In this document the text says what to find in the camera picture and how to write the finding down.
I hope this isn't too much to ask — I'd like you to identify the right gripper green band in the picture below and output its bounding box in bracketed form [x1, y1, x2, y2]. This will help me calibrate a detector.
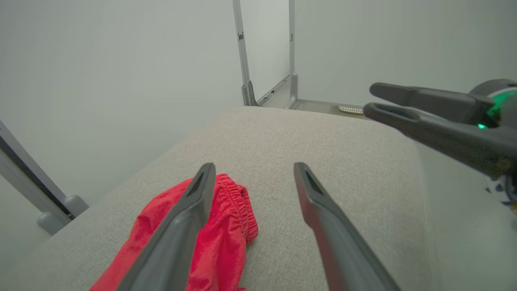
[363, 79, 517, 179]

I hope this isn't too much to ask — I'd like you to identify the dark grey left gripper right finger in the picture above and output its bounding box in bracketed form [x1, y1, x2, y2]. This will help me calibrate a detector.
[294, 162, 401, 291]

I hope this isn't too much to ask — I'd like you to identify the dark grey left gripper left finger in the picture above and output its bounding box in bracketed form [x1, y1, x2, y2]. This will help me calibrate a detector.
[116, 163, 216, 291]

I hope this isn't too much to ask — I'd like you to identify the red shorts white trim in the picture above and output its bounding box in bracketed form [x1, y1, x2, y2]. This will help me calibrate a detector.
[90, 173, 259, 291]

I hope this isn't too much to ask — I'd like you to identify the grey rounded partition foot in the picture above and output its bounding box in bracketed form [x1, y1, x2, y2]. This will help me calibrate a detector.
[36, 212, 71, 236]
[64, 194, 89, 217]

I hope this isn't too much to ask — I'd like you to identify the grey metal partition stand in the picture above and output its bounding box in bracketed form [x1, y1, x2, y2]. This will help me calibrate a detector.
[288, 0, 299, 110]
[232, 0, 260, 107]

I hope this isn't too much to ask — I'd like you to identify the white partition panel grey frame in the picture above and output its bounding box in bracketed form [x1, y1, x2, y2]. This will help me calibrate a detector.
[0, 0, 248, 221]
[238, 0, 291, 106]
[0, 150, 65, 259]
[294, 0, 517, 116]

